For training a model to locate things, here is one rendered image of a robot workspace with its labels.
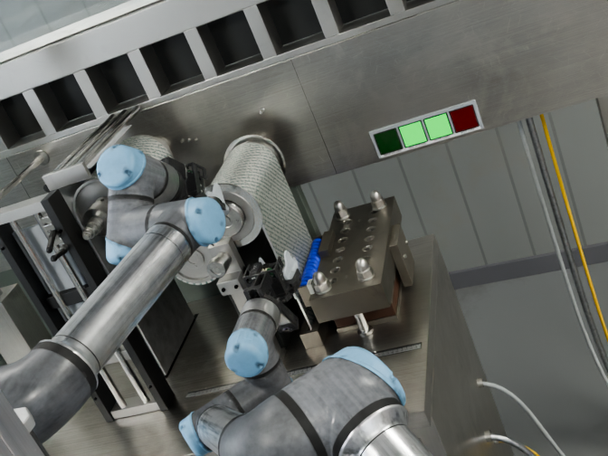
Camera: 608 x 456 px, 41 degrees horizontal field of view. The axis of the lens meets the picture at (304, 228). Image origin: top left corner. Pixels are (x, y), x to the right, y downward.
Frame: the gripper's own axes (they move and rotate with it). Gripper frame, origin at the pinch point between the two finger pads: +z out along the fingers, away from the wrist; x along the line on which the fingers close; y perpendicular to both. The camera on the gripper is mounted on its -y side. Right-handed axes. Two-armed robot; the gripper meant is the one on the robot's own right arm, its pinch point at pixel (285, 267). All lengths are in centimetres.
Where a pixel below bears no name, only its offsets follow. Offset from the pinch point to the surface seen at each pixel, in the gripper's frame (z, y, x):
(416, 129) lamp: 30.0, 10.3, -31.2
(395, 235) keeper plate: 15.1, -7.0, -21.4
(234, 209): -4.4, 17.7, 2.9
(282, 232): 6.0, 5.1, -0.3
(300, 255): 10.5, -3.5, -0.4
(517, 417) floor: 66, -109, -26
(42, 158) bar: 30, 32, 60
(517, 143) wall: 151, -51, -46
